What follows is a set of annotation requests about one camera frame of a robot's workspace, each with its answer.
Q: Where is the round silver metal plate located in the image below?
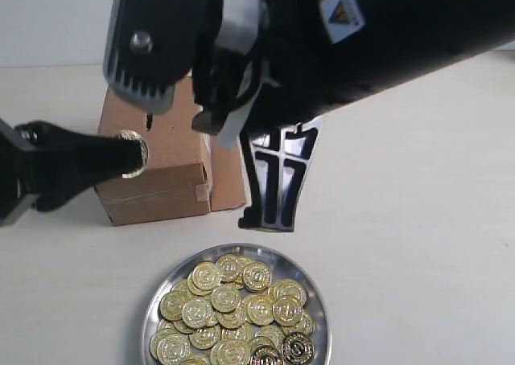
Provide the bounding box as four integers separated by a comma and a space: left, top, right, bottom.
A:
140, 244, 332, 364

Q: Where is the gold coin bottom left plate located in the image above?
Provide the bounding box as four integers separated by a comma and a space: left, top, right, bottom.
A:
156, 334, 191, 365

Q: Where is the gold coin plate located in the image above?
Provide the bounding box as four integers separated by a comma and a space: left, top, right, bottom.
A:
182, 298, 213, 330
281, 332, 314, 365
272, 296, 303, 326
156, 334, 191, 365
242, 261, 272, 293
192, 261, 221, 291
211, 285, 241, 313

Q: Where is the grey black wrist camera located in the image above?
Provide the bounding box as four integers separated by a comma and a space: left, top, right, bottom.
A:
103, 0, 223, 114

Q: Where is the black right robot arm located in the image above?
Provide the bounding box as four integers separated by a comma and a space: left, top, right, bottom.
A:
238, 0, 514, 232

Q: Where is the gold coin top plate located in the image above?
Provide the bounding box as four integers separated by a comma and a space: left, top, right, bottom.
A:
242, 261, 272, 293

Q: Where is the gold coin bottom right plate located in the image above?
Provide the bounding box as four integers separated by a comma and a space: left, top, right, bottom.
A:
281, 332, 314, 365

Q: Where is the brown cardboard slotted box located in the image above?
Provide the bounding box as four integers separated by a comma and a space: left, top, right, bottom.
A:
96, 77, 247, 226

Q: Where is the gold coin centre plate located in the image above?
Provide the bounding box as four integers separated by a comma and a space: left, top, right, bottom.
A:
211, 285, 241, 313

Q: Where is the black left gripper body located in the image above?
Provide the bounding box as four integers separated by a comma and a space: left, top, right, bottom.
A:
1, 120, 39, 227

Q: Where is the gold coin upper left plate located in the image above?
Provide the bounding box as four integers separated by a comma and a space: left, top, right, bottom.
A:
192, 261, 221, 291

